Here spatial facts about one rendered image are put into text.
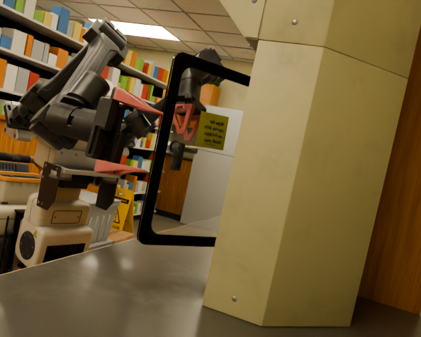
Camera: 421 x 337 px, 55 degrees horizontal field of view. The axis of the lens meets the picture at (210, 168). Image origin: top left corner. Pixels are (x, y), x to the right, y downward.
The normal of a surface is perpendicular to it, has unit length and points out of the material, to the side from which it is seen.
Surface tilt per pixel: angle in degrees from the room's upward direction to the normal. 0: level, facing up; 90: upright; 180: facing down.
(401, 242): 90
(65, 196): 98
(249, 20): 90
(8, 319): 0
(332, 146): 90
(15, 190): 92
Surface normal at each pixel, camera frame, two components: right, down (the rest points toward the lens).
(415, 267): -0.34, -0.02
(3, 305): 0.21, -0.98
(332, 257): 0.40, 0.14
